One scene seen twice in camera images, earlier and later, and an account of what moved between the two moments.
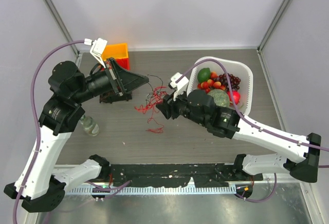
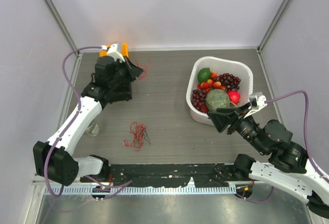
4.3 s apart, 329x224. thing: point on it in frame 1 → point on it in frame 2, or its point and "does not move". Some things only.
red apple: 236,95 does not move
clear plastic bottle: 89,125 does not move
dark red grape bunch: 234,81 does not move
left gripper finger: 129,81 → 135,71
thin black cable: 154,93 → 148,140
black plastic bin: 112,96 does not move
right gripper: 168,107 → 220,118
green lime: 203,75 does not move
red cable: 158,96 → 144,74
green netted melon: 221,97 does not move
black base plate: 176,175 does not move
